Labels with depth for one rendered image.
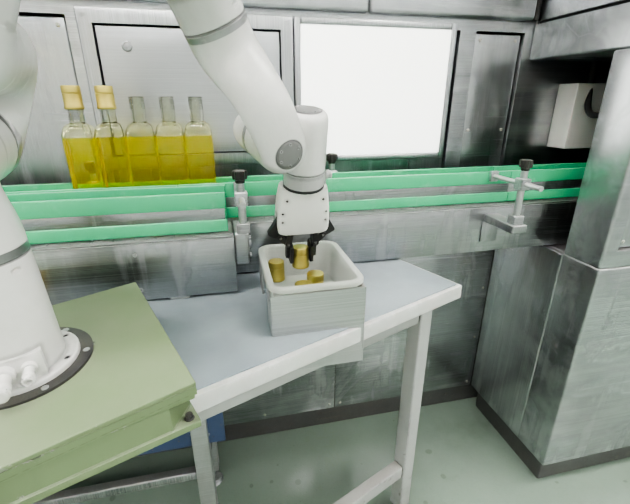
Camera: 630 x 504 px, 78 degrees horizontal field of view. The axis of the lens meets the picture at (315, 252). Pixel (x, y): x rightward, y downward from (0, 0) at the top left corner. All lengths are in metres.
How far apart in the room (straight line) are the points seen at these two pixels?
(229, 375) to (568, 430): 1.09
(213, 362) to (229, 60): 0.44
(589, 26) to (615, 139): 0.28
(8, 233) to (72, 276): 0.36
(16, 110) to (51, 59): 0.54
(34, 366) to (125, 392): 0.11
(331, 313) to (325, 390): 0.78
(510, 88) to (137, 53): 1.01
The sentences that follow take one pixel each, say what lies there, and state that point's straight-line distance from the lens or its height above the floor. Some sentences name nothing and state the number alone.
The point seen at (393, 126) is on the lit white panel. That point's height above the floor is 1.07.
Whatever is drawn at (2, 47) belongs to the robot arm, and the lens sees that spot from 0.51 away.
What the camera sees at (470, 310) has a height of 0.44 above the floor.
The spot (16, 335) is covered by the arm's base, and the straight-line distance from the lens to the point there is 0.57.
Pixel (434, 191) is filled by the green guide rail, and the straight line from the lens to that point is 1.04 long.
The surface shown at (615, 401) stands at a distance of 1.52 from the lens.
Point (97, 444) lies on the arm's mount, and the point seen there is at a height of 0.79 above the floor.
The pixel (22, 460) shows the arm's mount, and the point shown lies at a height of 0.81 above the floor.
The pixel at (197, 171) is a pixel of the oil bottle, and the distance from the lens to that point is 0.90.
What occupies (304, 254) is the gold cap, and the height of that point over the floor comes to 0.84.
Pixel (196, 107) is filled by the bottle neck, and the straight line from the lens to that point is 0.90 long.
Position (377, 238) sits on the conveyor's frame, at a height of 0.82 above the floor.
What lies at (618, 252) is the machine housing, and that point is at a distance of 1.20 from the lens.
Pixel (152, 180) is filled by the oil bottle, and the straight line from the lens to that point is 0.92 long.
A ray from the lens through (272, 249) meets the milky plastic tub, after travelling 0.85.
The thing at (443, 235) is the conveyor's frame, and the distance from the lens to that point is 1.06.
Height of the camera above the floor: 1.13
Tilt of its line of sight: 21 degrees down
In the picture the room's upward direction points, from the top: straight up
